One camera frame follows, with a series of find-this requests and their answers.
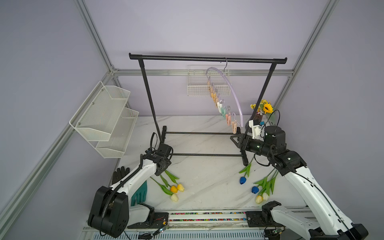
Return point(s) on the purple clip hanger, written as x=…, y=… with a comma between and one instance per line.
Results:
x=233, y=117

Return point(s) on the orange tulip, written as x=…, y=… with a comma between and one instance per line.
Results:
x=168, y=184

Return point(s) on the black clothes rack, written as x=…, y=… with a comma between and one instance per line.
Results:
x=162, y=133

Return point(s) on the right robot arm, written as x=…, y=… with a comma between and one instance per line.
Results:
x=332, y=223

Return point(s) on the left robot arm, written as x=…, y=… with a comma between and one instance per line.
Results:
x=116, y=207

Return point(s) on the blue tulip upper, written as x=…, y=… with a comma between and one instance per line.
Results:
x=245, y=172

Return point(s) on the blue tulip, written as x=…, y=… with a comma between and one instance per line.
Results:
x=245, y=172
x=264, y=185

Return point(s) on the sunflower bouquet in vase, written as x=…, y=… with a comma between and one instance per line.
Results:
x=264, y=111

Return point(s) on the blue tulip lower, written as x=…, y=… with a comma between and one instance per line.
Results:
x=264, y=185

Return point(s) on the cream tulip right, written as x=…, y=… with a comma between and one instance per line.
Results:
x=261, y=198

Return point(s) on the cream white tulip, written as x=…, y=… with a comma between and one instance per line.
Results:
x=173, y=197

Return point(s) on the green work glove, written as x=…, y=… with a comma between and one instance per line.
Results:
x=139, y=197

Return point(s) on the black yellow work glove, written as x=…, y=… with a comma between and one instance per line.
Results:
x=119, y=174

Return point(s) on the white mesh tiered shelf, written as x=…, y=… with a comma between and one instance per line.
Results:
x=105, y=121

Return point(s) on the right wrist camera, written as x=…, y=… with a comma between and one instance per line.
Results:
x=257, y=128

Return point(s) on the white wire wall basket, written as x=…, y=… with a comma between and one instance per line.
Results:
x=202, y=77

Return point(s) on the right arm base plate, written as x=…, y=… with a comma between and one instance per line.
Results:
x=260, y=219

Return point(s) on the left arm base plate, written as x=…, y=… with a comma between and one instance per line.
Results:
x=155, y=220

